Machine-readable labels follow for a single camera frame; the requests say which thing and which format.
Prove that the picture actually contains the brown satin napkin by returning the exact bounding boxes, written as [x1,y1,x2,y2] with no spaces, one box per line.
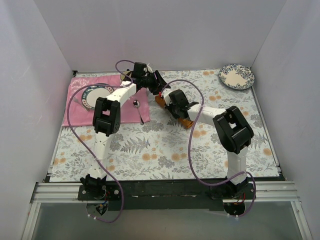
[155,95,194,129]

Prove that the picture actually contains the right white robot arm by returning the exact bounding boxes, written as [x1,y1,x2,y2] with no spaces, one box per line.
[159,88,254,199]

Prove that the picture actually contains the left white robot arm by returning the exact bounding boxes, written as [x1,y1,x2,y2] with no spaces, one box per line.
[80,62,167,200]

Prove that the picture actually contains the cream enamel mug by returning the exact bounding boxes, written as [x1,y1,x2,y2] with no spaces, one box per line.
[120,70,132,81]

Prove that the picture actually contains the metal spoon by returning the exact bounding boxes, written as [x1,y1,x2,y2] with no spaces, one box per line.
[133,99,145,125]

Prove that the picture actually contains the floral tablecloth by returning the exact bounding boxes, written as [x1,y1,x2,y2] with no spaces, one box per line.
[49,69,280,182]

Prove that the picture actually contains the green rimmed white plate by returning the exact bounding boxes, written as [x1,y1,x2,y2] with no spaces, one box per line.
[81,84,115,110]

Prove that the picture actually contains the pink floral placemat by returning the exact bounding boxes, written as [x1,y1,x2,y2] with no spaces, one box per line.
[66,75,151,127]

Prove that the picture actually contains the blue floral plate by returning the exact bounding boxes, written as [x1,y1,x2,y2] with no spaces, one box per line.
[218,63,255,90]

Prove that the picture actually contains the metal fork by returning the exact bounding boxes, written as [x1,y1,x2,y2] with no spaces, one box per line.
[72,97,90,112]

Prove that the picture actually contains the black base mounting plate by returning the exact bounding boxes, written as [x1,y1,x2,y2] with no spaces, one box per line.
[77,179,254,211]

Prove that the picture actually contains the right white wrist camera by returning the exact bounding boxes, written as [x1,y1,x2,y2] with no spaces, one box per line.
[159,88,174,106]

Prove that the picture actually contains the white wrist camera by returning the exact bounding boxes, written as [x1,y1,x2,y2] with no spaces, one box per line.
[145,63,154,74]
[159,88,174,106]

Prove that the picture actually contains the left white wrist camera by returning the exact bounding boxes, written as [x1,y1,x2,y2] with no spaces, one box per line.
[145,63,154,74]

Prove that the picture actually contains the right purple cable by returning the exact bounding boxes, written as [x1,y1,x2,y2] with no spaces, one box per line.
[159,79,256,218]

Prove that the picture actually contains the aluminium frame rail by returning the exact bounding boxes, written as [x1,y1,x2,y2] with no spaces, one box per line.
[21,182,88,240]

